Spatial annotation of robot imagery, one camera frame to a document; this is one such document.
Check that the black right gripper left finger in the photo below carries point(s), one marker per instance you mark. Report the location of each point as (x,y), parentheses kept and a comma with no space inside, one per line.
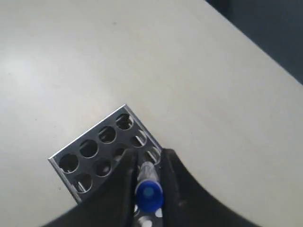
(112,204)

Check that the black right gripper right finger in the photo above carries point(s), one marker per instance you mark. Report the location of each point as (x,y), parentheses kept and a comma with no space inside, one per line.
(187,203)

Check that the stainless steel test tube rack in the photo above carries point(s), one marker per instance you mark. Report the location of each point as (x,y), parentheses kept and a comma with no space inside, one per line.
(86,162)

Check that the blue-capped test tube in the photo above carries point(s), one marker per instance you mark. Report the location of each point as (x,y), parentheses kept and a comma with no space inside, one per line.
(148,191)

